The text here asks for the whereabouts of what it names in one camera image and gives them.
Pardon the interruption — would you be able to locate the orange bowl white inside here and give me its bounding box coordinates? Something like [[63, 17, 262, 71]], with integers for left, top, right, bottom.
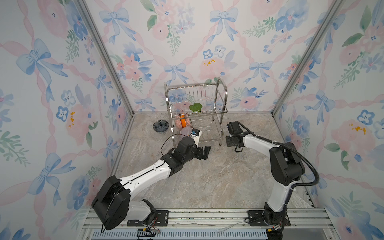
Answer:
[[180, 114, 188, 128]]

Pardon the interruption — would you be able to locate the steel wire dish rack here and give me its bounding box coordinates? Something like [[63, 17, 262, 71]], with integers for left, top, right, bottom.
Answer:
[[164, 78, 228, 146]]

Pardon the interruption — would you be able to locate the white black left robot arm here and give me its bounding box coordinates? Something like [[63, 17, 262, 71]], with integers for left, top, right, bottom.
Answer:
[[92, 136, 211, 232]]

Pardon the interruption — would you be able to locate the dark blue petal bowl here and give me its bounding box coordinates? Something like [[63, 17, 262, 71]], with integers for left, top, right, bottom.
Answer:
[[153, 120, 169, 133]]

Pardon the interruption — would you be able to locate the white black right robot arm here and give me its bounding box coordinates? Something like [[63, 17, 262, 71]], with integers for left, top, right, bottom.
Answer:
[[226, 122, 305, 227]]

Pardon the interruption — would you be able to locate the aluminium corner post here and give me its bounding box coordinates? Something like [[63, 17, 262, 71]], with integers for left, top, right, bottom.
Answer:
[[271, 0, 345, 117], [73, 0, 135, 116]]

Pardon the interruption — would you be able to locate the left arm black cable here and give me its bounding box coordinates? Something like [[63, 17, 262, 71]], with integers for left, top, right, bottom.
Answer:
[[160, 133, 188, 157]]

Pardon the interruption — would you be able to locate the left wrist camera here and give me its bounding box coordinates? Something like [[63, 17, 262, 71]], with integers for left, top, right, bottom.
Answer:
[[189, 128, 202, 147]]

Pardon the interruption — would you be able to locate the aluminium corner post right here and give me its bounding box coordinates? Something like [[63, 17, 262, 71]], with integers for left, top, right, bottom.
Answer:
[[271, 0, 345, 117]]

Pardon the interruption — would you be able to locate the green leaf rack ornament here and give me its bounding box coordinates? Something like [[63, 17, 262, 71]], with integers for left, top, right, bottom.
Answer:
[[189, 103, 203, 112]]

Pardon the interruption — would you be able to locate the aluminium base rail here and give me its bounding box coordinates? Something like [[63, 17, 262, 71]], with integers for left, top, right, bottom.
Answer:
[[78, 209, 341, 240]]

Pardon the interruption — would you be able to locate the aluminium corner post left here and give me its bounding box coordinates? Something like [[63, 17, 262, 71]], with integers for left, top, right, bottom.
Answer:
[[73, 0, 135, 116]]

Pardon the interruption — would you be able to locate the lavender bowl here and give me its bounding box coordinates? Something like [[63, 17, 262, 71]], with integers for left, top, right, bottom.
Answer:
[[180, 126, 192, 137]]

